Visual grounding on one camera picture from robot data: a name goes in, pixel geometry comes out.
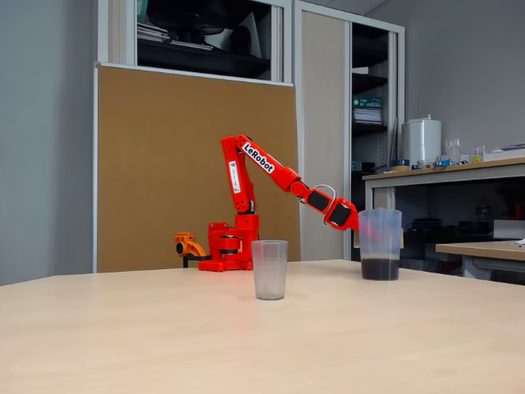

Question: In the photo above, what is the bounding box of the translucent jug with cardboard handle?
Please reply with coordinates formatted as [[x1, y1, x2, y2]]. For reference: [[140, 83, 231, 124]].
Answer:
[[353, 208, 405, 282]]

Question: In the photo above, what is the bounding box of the clear plastic cup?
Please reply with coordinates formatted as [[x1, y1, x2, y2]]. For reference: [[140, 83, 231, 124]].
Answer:
[[251, 240, 290, 301]]

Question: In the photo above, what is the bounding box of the tall grey cabinet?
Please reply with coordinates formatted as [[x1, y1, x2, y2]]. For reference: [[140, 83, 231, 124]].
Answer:
[[97, 0, 407, 263]]

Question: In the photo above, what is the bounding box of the grey paper stack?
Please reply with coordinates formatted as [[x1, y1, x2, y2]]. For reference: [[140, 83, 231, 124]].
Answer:
[[353, 108, 386, 126]]

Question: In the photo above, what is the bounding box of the grey desk with wooden top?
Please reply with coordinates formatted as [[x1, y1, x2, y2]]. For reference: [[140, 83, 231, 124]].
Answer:
[[362, 157, 525, 268]]

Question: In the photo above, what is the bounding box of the white cylindrical appliance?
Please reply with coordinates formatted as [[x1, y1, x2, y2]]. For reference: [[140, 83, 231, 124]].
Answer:
[[401, 114, 443, 168]]

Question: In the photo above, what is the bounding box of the low table with wooden top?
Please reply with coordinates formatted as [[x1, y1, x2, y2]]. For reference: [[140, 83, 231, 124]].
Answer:
[[435, 240, 525, 284]]

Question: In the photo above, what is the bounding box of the green white box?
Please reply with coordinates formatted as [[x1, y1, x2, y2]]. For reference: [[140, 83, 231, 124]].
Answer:
[[352, 96, 385, 111]]

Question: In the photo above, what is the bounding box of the clear drinking glass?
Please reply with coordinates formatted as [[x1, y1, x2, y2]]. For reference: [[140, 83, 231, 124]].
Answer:
[[445, 138, 463, 164]]

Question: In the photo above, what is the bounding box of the white paper stack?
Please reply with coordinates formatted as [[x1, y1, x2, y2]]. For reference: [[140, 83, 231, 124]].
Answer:
[[483, 141, 525, 163]]

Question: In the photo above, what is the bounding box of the orange table clamp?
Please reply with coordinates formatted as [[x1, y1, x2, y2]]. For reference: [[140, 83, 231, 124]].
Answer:
[[172, 231, 212, 268]]

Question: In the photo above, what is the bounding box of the large white sheet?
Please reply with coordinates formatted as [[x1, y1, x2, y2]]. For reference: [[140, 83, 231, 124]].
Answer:
[[203, 11, 263, 58]]

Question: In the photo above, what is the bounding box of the black bulky object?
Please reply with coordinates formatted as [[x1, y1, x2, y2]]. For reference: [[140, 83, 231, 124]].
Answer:
[[146, 0, 247, 34]]

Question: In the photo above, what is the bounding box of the pile of papers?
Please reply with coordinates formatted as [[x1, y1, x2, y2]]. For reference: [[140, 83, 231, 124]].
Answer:
[[137, 22, 170, 42]]

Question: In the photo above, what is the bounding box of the brown pinboard with white frame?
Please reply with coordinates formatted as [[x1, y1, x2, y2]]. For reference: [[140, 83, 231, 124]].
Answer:
[[93, 62, 303, 274]]

